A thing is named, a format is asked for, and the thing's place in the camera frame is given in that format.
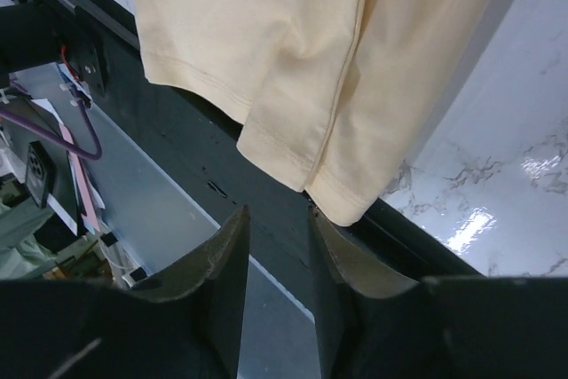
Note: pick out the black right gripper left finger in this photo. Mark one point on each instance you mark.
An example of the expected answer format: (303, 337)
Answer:
(211, 281)

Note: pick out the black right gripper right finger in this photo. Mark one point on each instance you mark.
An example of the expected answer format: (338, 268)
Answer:
(348, 284)

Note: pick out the yellow t shirt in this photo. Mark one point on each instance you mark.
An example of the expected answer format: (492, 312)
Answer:
(330, 94)

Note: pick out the pink paper strip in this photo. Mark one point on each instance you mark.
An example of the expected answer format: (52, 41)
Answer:
(89, 201)

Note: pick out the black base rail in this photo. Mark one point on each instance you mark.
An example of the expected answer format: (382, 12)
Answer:
(187, 139)

